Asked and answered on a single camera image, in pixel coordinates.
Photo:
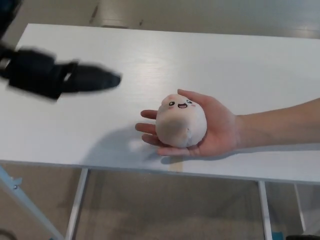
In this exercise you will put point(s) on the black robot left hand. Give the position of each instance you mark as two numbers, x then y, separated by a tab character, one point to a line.
52	73

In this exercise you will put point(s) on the person's bare hand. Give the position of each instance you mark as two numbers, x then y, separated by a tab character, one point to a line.
220	125

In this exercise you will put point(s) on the pink dumpling plush toy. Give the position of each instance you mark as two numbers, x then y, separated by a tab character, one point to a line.
181	125

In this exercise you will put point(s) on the person's bare forearm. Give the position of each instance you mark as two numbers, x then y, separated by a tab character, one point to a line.
280	125

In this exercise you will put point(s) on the white metal table leg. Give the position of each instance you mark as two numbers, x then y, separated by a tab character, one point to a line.
300	207
76	205
265	212

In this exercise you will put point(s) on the teal floor tape piece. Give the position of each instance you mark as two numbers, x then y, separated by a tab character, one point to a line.
276	236

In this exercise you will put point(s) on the black robot foot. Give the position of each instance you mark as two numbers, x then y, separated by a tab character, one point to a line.
302	237

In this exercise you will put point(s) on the light blue metal frame bar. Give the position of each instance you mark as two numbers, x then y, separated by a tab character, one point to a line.
27	207

